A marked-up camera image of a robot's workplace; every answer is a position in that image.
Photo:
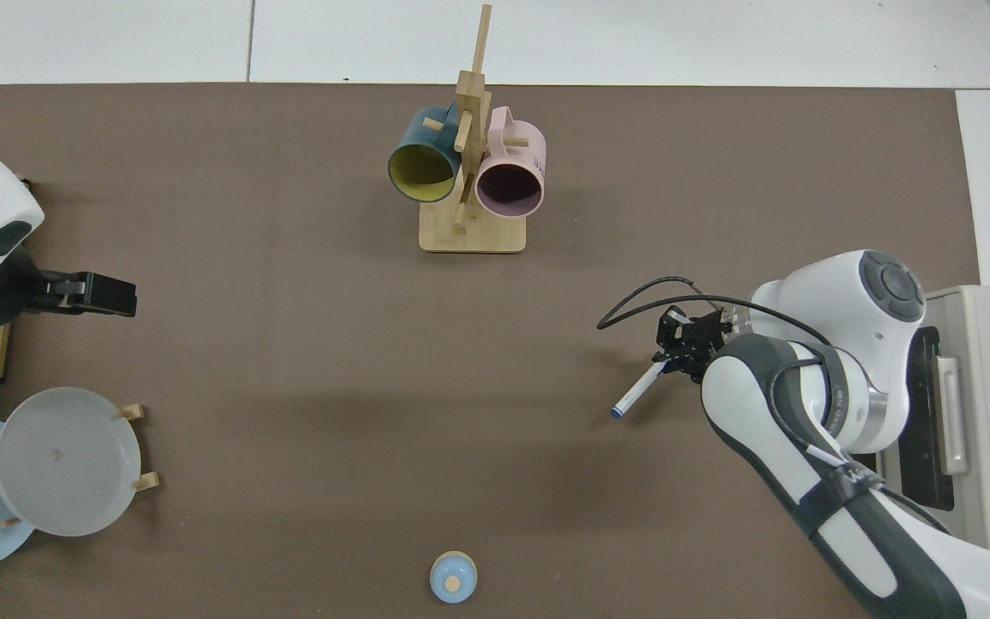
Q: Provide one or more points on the wooden cup stand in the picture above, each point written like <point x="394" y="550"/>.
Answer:
<point x="473" y="234"/>

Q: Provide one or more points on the teal cup with yellow inside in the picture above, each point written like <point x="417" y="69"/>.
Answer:
<point x="422" y="168"/>

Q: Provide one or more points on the pink cup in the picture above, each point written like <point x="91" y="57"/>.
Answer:
<point x="509" y="185"/>

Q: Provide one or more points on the grey plate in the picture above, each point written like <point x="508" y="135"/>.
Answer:
<point x="65" y="464"/>

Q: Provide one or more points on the wooden plate rack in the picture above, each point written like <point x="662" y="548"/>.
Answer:
<point x="147" y="482"/>

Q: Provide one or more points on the small blue round thing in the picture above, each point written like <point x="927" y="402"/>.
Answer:
<point x="453" y="578"/>

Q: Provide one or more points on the brown table cloth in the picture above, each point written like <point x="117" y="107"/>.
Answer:
<point x="332" y="387"/>

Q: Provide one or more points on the white marker with blue cap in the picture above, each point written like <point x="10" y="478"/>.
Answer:
<point x="635" y="395"/>

